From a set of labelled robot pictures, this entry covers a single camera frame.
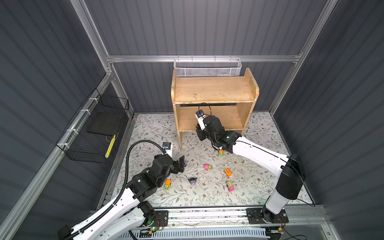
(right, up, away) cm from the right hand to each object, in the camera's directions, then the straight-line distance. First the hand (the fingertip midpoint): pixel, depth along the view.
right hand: (200, 126), depth 80 cm
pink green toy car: (+5, -25, +8) cm, 27 cm away
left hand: (-12, -15, -7) cm, 21 cm away
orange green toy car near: (-18, -32, +2) cm, 37 cm away
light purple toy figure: (-9, -22, +11) cm, 27 cm away
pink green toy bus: (+17, -34, +1) cm, 38 cm away
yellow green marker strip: (-43, -9, -12) cm, 45 cm away
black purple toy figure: (-4, -30, +1) cm, 30 cm away
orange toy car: (+17, -28, +8) cm, 33 cm away
